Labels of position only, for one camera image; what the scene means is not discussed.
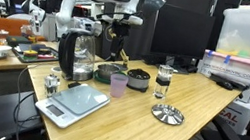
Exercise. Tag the yellow desk lamp grey head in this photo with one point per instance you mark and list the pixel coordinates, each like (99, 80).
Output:
(156, 2)

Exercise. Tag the white grey background device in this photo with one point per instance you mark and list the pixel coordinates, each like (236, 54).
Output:
(86, 26)

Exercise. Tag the white box red letters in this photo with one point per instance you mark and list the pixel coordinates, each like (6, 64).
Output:
(239, 116)

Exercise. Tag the white kitchen scale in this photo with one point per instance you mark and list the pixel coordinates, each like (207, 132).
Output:
(76, 102)

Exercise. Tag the dark green box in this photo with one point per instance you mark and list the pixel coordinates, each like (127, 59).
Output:
(18, 40)

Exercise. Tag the black rimmed silver bowl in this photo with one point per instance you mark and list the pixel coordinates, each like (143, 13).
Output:
(138, 80)

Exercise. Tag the silver round metal lid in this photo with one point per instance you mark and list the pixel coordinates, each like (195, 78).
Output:
(168, 114)

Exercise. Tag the small glass jar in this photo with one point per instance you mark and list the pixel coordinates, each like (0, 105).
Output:
(2, 36)

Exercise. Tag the tall glass grinder black band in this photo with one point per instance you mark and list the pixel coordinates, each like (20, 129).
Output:
(163, 82)

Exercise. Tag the black tray with items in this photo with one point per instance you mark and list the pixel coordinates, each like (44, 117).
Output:
(34, 59)

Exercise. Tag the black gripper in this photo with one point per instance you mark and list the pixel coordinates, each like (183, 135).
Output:
(121, 32)

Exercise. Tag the white printed cardboard box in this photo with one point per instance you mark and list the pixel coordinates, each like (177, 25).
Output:
(233, 70)

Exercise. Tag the small black flat object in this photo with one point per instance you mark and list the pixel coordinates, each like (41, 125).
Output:
(74, 85)

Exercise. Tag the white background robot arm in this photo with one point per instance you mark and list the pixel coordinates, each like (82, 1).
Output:
(65, 6)

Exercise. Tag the black computer monitor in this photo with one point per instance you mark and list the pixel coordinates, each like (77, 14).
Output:
(181, 31)

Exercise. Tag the silver metal pot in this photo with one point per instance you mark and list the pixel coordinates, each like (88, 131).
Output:
(107, 71)

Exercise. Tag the pink translucent plastic cup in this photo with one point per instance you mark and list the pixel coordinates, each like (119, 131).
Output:
(118, 86)

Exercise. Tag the black stapler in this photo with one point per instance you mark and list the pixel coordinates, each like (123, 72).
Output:
(227, 83)

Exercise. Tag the green round plate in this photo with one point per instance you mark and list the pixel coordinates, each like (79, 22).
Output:
(101, 80)

